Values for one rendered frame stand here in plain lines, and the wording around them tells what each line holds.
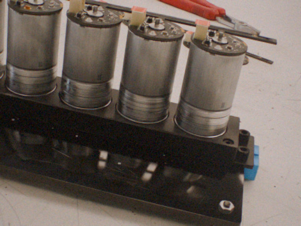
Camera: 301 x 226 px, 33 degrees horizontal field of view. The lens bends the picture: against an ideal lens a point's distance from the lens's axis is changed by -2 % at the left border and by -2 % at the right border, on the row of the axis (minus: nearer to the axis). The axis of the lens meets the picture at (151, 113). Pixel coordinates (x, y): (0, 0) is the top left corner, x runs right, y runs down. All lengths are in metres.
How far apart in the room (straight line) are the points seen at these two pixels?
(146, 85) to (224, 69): 0.03
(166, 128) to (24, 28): 0.08
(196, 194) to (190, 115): 0.04
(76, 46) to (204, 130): 0.07
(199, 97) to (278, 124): 0.09
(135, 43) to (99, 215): 0.07
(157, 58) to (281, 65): 0.19
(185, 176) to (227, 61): 0.05
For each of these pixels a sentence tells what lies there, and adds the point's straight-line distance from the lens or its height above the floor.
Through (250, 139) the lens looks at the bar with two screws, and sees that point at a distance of 0.25.
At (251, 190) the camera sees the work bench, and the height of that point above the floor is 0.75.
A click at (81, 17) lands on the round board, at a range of 0.22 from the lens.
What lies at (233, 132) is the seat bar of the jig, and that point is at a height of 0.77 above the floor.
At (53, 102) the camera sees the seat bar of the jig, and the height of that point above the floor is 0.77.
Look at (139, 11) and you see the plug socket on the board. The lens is 0.22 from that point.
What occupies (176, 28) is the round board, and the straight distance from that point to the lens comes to 0.23.
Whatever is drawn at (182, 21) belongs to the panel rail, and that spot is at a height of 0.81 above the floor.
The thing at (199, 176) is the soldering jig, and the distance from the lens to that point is 0.22.
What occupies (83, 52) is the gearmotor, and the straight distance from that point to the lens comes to 0.22.
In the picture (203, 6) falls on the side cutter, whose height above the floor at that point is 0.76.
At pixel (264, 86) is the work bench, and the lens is 0.35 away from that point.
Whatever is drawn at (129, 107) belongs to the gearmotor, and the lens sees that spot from 0.23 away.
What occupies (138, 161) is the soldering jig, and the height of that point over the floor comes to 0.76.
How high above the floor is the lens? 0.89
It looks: 29 degrees down
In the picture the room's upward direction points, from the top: 10 degrees clockwise
